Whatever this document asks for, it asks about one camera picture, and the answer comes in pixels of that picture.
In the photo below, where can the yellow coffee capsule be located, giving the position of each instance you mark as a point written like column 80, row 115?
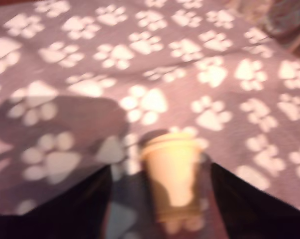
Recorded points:
column 174, row 169

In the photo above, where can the grey paw print cloth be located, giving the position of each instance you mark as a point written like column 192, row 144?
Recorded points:
column 164, row 62

